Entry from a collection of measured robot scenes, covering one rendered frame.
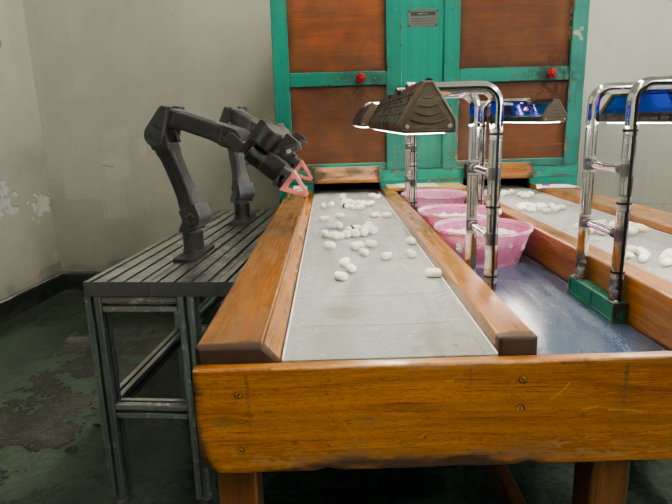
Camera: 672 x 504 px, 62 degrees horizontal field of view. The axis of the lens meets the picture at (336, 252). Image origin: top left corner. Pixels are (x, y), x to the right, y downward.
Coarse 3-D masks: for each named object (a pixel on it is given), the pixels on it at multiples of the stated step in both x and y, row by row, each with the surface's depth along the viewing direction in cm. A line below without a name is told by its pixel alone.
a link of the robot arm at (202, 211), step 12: (168, 132) 164; (168, 144) 163; (168, 156) 164; (180, 156) 166; (168, 168) 165; (180, 168) 164; (180, 180) 164; (192, 180) 168; (180, 192) 165; (192, 192) 165; (180, 204) 165; (192, 204) 164; (204, 204) 168; (204, 216) 167; (192, 228) 166
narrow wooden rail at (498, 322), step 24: (384, 192) 234; (408, 216) 173; (432, 240) 138; (456, 264) 115; (456, 288) 102; (480, 288) 98; (480, 312) 86; (504, 312) 86; (504, 336) 77; (528, 336) 76
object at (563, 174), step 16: (384, 176) 251; (400, 176) 251; (432, 176) 252; (448, 176) 252; (544, 176) 252; (560, 176) 253; (576, 176) 253; (320, 192) 259; (336, 192) 257; (352, 192) 255; (368, 192) 254; (400, 192) 253
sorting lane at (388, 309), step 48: (336, 240) 153; (384, 240) 151; (336, 288) 109; (384, 288) 108; (432, 288) 107; (288, 336) 85; (336, 336) 85; (384, 336) 84; (432, 336) 84; (480, 336) 83
